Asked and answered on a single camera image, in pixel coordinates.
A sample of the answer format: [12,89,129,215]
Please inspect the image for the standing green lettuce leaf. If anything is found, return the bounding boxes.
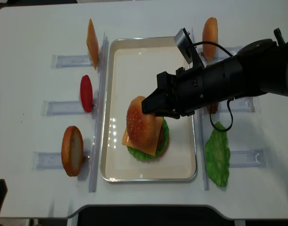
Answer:
[205,129,230,187]

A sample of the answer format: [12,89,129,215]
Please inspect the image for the green lettuce leaf in burger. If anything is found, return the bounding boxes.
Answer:
[127,117,169,161]

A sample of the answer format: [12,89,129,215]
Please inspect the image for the clear acrylic left rack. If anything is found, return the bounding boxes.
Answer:
[32,35,109,193]

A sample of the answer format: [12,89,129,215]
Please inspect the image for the clear acrylic right rack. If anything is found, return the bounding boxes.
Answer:
[190,28,267,191]

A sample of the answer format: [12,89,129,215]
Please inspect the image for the standing red tomato slice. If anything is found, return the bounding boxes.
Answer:
[80,75,93,113]

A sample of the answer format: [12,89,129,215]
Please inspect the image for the black camera cable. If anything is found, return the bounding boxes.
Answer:
[186,41,236,131]

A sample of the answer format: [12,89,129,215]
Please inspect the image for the white rectangular tray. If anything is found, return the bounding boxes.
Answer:
[100,37,197,182]

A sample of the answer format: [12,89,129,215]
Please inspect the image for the clear acrylic rack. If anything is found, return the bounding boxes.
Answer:
[32,35,109,193]
[190,28,267,191]

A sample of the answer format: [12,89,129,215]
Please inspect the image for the standing cheese slice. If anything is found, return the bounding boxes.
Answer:
[86,19,99,70]

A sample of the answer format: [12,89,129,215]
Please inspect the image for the brown meat patty in burger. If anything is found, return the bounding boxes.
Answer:
[157,127,165,150]

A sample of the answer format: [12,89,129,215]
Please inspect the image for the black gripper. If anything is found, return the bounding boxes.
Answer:
[141,67,205,119]

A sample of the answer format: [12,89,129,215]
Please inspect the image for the standing brown meat patty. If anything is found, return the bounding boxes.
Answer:
[206,103,219,114]

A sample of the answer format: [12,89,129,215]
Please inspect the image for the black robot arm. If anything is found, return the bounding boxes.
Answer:
[142,29,288,119]

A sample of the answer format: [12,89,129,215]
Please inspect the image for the standing bun half left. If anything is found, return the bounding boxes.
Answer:
[61,126,83,177]

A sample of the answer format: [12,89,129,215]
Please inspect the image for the cheese slice on burger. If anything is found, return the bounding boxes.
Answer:
[122,117,163,155]

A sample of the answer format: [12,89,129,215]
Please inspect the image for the sesame bun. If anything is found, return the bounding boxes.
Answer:
[202,17,218,61]
[126,96,156,150]

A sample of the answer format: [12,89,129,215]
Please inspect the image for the standing sesame bun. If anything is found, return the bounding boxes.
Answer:
[202,17,218,61]

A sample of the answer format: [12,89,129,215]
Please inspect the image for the sesame top bun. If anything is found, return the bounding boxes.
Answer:
[126,96,156,150]

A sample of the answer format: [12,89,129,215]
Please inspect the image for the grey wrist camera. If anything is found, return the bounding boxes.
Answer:
[174,28,192,64]

